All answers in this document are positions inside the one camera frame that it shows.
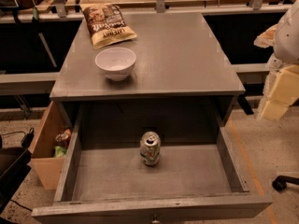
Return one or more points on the white ceramic bowl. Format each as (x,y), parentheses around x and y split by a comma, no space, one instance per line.
(116,63)

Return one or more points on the grey wooden cabinet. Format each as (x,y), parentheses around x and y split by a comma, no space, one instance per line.
(176,55)

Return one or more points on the crumpled snack wrapper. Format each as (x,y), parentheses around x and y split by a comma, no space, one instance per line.
(64,138)

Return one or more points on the cardboard box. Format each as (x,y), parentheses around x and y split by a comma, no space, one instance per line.
(47,167)

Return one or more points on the grey open top drawer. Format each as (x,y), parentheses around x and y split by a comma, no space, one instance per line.
(104,180)

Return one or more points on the green wrapper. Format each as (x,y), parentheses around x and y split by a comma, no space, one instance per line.
(59,152)

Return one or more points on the silver 7up soda can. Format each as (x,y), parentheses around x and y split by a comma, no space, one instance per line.
(150,143)

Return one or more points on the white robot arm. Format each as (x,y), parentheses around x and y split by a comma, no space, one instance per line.
(283,38)

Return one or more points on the brown chip bag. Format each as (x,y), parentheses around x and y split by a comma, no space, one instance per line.
(106,25)

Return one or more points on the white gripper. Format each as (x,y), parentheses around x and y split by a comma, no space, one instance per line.
(288,39)

